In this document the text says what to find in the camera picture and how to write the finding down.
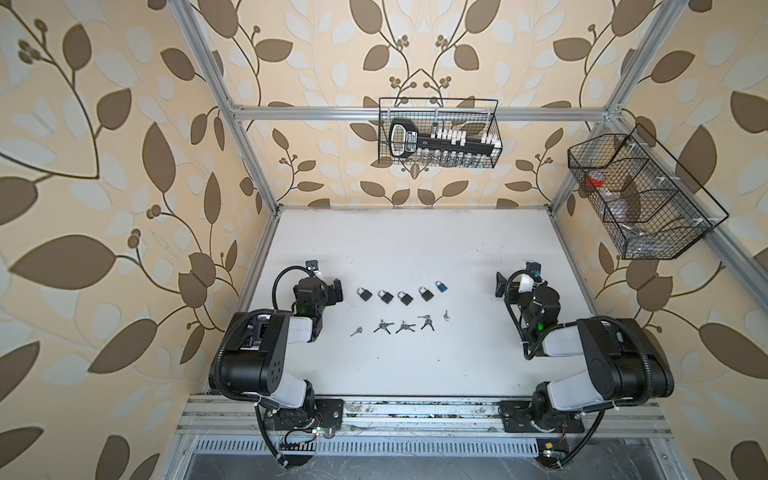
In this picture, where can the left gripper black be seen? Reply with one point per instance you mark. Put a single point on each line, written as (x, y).
(331, 297)

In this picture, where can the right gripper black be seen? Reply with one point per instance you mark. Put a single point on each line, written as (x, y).
(513, 289)

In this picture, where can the black padlock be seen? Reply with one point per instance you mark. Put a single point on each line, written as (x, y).
(385, 296)
(426, 294)
(405, 298)

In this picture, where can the silver key bunch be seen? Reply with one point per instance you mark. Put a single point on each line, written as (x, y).
(384, 326)
(427, 322)
(406, 327)

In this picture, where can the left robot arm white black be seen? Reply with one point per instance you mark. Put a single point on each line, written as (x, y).
(250, 363)

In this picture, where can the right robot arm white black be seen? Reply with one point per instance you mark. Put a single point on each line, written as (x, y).
(622, 366)

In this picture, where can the red capped item in basket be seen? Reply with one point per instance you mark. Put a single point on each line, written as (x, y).
(595, 179)

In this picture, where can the black tool set in basket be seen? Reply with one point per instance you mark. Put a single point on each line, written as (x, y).
(404, 140)

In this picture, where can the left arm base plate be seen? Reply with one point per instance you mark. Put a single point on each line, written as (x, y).
(325, 413)

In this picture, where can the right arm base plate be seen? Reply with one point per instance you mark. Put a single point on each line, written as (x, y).
(520, 416)

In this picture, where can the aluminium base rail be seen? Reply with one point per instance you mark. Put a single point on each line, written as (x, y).
(446, 427)

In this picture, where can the right wall wire basket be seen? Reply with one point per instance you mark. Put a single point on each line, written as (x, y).
(652, 206)

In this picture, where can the wall wire basket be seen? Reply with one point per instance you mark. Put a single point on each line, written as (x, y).
(652, 206)
(475, 116)

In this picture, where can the back wall wire basket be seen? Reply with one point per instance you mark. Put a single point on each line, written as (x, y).
(475, 116)

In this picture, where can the aluminium frame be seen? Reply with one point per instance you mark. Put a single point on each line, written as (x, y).
(297, 74)

